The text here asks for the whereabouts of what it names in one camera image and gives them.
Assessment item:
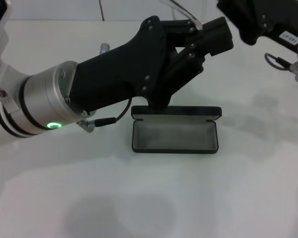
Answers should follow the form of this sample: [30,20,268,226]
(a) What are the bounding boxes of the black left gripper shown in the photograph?
[67,15,234,112]

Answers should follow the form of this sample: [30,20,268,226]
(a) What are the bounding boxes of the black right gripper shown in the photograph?
[161,0,298,54]

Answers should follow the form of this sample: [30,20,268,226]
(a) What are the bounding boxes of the clear white glasses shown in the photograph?
[163,0,205,31]

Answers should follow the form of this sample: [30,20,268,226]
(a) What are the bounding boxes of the black glasses case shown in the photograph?
[131,105,223,155]

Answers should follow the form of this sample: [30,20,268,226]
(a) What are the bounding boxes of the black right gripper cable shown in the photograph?
[264,43,298,83]

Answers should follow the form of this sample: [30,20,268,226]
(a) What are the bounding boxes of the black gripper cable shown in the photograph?
[76,96,133,134]
[264,43,298,83]

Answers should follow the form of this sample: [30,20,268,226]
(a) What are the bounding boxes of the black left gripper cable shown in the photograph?
[76,96,133,134]

